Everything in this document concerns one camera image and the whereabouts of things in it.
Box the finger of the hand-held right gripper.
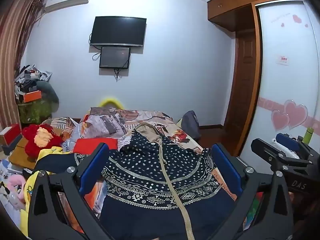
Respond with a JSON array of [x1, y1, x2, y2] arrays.
[[251, 138, 312, 172], [275, 132, 320, 157]]

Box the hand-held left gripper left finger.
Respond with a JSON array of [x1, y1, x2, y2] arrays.
[[27, 142, 110, 240]]

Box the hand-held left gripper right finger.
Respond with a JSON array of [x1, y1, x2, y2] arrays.
[[211, 143, 295, 240]]

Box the navy patterned hoodie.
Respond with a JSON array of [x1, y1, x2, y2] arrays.
[[35, 124, 247, 240]]

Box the white stickered case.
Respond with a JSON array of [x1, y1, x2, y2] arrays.
[[271, 132, 304, 159]]

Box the red cloth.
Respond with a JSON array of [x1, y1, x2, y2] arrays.
[[73, 138, 118, 153]]

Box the green bottle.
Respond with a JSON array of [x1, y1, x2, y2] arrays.
[[303, 127, 314, 143]]

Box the red plush toy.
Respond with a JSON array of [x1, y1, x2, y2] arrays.
[[22, 124, 64, 157]]

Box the printed blanket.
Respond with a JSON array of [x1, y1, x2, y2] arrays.
[[40, 106, 203, 155]]

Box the yellow round headrest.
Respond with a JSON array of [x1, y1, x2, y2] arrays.
[[99, 97, 124, 108]]

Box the yellow plush toy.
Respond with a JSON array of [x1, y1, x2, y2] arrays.
[[20, 147, 64, 237]]

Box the brown wooden door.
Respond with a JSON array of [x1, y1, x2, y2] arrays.
[[222, 4, 262, 155]]

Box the cluttered pile with green bag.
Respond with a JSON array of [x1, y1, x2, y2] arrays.
[[17, 82, 60, 124]]

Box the pink plush toy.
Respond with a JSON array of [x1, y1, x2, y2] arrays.
[[6, 174, 28, 210]]

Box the orange box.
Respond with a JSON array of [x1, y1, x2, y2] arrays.
[[22, 90, 42, 103]]

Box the small black monitor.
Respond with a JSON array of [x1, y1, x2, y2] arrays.
[[99, 46, 131, 69]]

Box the pile of clutter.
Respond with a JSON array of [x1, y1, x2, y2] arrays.
[[14, 64, 53, 98]]

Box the wooden wardrobe cabinet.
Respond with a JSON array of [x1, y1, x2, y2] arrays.
[[207, 0, 308, 32]]

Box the brown striped curtain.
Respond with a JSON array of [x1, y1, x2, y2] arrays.
[[0, 0, 47, 133]]

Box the wall-mounted black television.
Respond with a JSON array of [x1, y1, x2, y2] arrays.
[[89, 16, 147, 48]]

